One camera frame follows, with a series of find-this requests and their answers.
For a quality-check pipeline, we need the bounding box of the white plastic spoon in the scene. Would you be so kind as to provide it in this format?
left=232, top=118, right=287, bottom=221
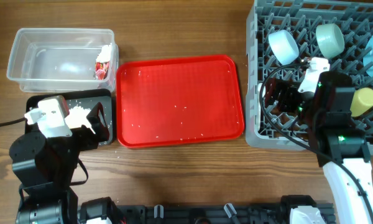
left=257, top=83, right=266, bottom=101

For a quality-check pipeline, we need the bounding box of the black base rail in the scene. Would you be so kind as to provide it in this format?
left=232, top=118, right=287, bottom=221
left=111, top=202, right=335, bottom=224

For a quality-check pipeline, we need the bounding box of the white rice pile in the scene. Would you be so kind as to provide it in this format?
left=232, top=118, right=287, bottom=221
left=65, top=96, right=113, bottom=131

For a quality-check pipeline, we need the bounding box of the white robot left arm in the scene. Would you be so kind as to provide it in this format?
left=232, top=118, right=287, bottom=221
left=9, top=103, right=109, bottom=224

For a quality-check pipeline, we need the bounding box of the pale green bowl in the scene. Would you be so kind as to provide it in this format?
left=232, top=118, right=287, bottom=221
left=315, top=24, right=345, bottom=59

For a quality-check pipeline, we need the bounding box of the red snack wrapper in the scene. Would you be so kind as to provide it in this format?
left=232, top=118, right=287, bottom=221
left=94, top=62, right=110, bottom=80

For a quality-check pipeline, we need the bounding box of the red plastic tray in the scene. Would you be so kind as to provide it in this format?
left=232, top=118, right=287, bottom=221
left=116, top=55, right=245, bottom=148

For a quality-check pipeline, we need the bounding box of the grey-blue dishwasher rack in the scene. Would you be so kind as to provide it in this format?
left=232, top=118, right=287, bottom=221
left=244, top=0, right=373, bottom=156

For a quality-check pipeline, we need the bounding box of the light blue rice bowl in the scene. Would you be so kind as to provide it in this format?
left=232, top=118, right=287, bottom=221
left=268, top=30, right=299, bottom=65

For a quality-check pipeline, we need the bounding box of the black waste tray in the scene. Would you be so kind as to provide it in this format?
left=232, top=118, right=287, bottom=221
left=26, top=89, right=115, bottom=146

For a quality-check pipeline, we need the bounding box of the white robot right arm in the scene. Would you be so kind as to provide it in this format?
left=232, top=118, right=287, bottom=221
left=259, top=72, right=373, bottom=223

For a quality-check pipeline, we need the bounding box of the yellow plastic cup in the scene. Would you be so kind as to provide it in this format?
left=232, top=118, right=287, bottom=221
left=350, top=88, right=373, bottom=117

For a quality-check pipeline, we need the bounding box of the clear plastic bin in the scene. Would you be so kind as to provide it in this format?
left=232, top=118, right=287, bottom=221
left=6, top=28, right=119, bottom=92

